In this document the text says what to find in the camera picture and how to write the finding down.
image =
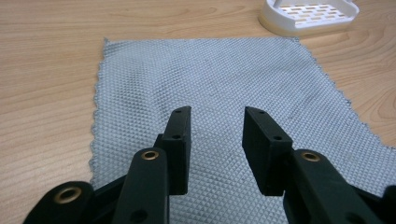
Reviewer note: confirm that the grey textured cloth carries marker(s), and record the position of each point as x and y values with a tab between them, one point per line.
218	84

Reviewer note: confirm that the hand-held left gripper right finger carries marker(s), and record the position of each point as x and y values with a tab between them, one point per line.
264	155

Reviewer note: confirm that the white slotted soap dish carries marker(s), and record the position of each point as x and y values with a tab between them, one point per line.
306	15

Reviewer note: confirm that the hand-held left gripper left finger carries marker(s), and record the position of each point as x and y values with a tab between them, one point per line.
177	155

